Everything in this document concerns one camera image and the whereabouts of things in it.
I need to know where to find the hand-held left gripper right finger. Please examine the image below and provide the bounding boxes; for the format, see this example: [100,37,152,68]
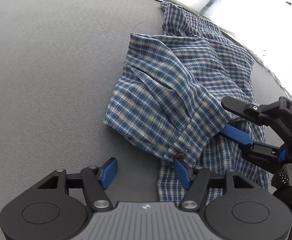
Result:
[173,158,257,210]

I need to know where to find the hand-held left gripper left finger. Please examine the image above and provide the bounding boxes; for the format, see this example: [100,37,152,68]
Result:
[37,157,118,210]

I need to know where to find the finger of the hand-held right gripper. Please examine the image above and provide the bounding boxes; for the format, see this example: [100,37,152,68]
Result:
[222,96,286,125]
[220,124,282,167]

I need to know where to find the blue plaid shirt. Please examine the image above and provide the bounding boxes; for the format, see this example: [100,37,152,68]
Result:
[104,1,270,203]

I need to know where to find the person's right hand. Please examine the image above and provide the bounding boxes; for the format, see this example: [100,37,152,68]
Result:
[271,168,292,218]

